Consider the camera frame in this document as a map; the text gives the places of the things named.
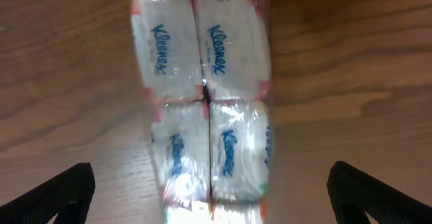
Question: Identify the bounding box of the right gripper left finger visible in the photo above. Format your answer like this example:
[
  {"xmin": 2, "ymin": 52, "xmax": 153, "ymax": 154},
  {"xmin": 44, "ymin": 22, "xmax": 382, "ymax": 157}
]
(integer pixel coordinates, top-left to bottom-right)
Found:
[{"xmin": 1, "ymin": 163, "xmax": 95, "ymax": 224}]

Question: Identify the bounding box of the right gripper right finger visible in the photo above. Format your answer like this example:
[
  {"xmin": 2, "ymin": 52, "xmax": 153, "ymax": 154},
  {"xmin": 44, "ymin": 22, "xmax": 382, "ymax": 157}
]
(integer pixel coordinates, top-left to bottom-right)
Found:
[{"xmin": 327, "ymin": 161, "xmax": 431, "ymax": 224}]

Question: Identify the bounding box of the tissue multipack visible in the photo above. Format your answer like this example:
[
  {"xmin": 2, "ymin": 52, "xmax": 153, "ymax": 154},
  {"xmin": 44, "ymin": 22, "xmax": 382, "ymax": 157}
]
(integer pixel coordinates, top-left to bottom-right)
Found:
[{"xmin": 130, "ymin": 0, "xmax": 273, "ymax": 223}]

